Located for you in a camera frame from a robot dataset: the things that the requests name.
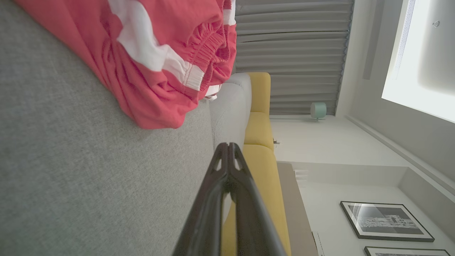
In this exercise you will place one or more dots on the yellow upholstered seat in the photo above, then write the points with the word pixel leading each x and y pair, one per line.
pixel 265 170

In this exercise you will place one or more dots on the large black framed picture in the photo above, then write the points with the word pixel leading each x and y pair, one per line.
pixel 385 220

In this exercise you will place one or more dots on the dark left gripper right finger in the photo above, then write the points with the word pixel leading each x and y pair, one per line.
pixel 252 227

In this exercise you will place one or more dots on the mint green lamp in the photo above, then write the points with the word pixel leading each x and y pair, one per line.
pixel 318 109

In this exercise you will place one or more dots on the red shorts with white stripes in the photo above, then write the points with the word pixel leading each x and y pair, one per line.
pixel 160 92

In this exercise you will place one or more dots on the light grey sofa cushion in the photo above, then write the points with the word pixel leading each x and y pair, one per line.
pixel 229 106

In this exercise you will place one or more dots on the beige wooden panel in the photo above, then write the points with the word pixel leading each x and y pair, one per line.
pixel 295 213

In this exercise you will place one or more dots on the grey pleated curtain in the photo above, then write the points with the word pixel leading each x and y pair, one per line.
pixel 291 53

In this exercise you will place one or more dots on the grey fabric sofa seat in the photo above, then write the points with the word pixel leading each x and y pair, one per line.
pixel 71 160

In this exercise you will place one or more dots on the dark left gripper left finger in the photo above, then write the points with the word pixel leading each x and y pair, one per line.
pixel 206 220

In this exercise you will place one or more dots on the bright ceiling light panel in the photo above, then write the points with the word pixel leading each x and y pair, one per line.
pixel 408 71

